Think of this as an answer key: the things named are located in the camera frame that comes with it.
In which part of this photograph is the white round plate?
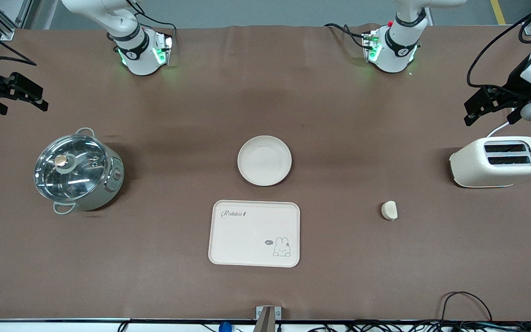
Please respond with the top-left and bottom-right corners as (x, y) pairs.
(237, 135), (292, 187)

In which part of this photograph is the cream rabbit print tray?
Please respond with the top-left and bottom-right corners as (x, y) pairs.
(208, 200), (301, 268)

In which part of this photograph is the cream two-slot toaster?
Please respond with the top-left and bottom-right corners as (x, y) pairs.
(449, 136), (531, 188)

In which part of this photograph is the glass pot lid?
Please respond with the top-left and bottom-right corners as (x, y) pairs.
(34, 135), (108, 202)

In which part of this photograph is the pale green electric pot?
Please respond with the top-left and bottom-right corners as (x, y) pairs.
(34, 127), (125, 215)

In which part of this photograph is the brown table cover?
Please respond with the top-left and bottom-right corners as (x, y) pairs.
(0, 25), (531, 321)

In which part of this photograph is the white toaster power cable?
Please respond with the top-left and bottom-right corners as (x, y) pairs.
(486, 121), (511, 138)

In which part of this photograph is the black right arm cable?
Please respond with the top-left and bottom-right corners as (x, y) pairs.
(0, 18), (36, 66)

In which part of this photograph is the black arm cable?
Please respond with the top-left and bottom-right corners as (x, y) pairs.
(0, 18), (36, 66)
(466, 0), (531, 95)

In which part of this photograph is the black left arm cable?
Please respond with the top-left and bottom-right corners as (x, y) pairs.
(466, 0), (531, 95)

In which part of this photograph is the black right base cable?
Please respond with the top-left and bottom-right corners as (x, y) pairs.
(125, 0), (177, 47)

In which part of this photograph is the black base cable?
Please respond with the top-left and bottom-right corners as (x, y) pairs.
(125, 0), (177, 47)
(324, 22), (368, 50)

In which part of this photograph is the black left base cable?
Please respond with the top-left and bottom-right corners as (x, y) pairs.
(324, 22), (368, 50)

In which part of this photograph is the black looped cable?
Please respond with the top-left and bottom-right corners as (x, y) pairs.
(440, 291), (493, 323)

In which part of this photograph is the black cable bundle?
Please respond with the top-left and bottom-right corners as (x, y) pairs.
(307, 318), (531, 332)

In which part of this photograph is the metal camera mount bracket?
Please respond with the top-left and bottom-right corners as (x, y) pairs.
(256, 306), (282, 332)

